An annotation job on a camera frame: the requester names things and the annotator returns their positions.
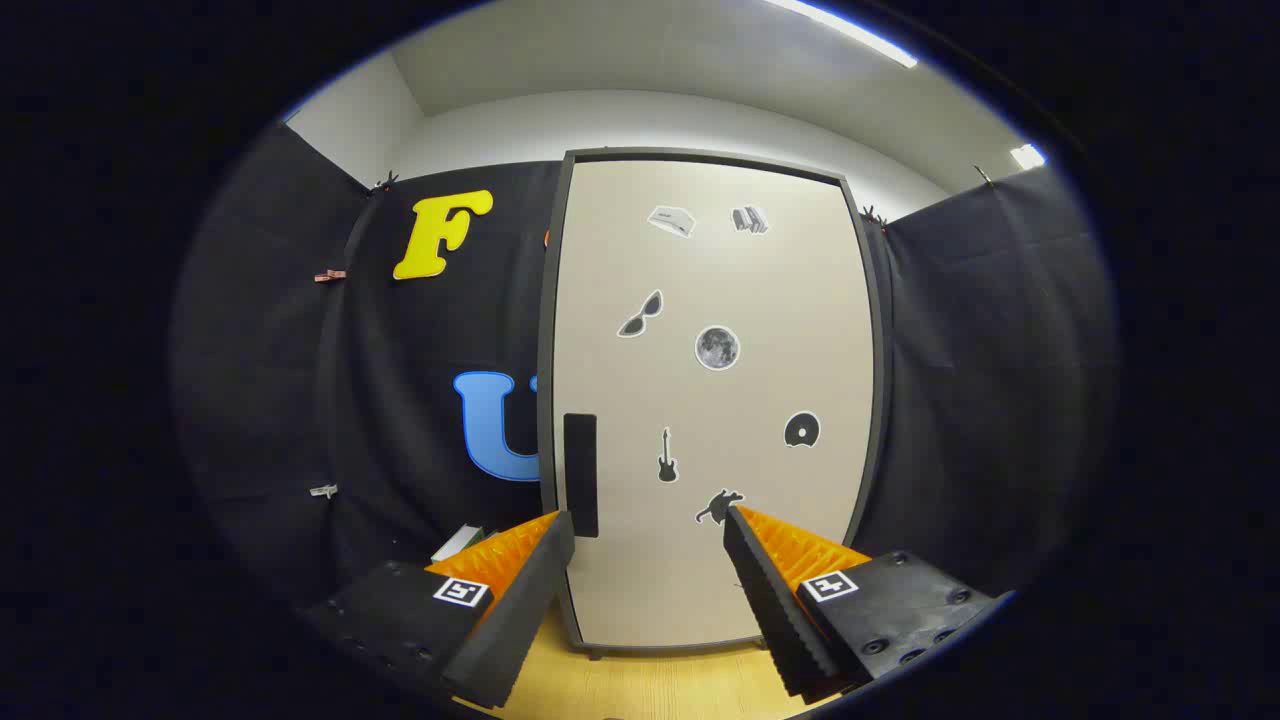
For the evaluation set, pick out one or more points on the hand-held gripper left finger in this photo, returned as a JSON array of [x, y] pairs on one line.
[[520, 620]]

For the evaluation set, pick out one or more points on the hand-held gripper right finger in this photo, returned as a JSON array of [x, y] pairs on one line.
[[775, 610]]

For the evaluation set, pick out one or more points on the green book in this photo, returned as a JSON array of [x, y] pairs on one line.
[[462, 541]]

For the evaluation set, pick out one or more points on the grey cabinet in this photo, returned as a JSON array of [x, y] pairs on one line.
[[545, 400]]

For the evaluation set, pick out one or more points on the black backdrop cloth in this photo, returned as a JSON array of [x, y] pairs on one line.
[[260, 350]]

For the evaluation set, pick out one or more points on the pink clip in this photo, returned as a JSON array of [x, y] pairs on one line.
[[330, 275]]

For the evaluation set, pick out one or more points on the black binder clip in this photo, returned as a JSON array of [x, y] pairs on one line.
[[983, 175], [385, 182], [872, 215]]

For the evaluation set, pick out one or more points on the small ceiling light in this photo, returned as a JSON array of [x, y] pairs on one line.
[[1027, 156]]

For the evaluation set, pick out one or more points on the long ceiling light strip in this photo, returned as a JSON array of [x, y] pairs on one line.
[[860, 35]]

